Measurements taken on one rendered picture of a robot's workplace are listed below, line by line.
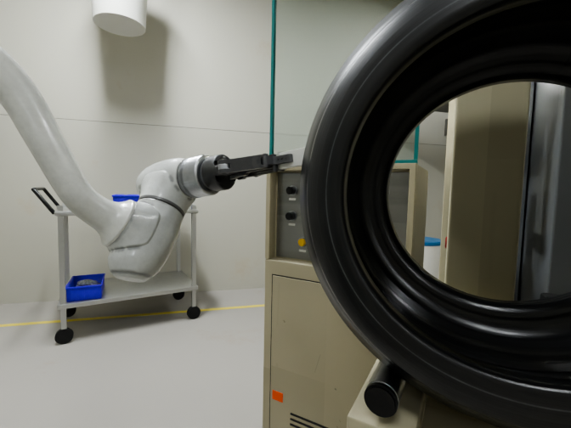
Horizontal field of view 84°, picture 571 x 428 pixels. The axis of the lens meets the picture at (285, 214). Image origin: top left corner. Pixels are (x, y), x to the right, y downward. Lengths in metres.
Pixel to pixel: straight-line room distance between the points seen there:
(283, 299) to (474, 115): 0.89
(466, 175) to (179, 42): 3.52
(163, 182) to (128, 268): 0.19
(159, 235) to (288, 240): 0.70
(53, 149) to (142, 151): 3.06
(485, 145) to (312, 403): 1.07
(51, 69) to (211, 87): 1.50
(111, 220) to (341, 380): 0.96
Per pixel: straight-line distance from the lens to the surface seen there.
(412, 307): 0.69
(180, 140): 3.71
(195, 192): 0.70
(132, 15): 3.29
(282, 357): 1.38
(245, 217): 3.72
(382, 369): 0.53
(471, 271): 0.80
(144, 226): 0.67
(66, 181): 0.68
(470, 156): 0.79
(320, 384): 1.35
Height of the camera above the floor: 1.18
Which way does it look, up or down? 4 degrees down
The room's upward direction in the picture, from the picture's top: 1 degrees clockwise
